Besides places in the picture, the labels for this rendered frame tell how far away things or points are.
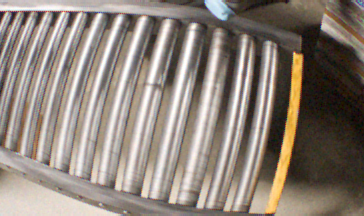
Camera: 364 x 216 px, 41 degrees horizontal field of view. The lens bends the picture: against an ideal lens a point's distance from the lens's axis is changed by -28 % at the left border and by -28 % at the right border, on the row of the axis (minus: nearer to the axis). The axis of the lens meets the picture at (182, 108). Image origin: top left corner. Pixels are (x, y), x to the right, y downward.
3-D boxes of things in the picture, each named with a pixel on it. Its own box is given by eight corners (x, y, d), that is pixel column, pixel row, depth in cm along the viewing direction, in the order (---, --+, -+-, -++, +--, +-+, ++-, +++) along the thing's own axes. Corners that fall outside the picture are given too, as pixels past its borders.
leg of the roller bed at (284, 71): (274, 127, 228) (296, 51, 164) (271, 141, 226) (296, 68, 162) (261, 124, 228) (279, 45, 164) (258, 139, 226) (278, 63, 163)
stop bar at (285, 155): (303, 57, 150) (303, 54, 148) (275, 215, 136) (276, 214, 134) (293, 54, 150) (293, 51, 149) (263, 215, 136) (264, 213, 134)
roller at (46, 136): (92, 16, 161) (90, 8, 156) (50, 173, 145) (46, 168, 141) (78, 15, 161) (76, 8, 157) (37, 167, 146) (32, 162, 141)
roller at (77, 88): (112, 17, 160) (111, 9, 156) (70, 180, 145) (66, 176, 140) (96, 16, 161) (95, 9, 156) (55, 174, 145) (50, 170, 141)
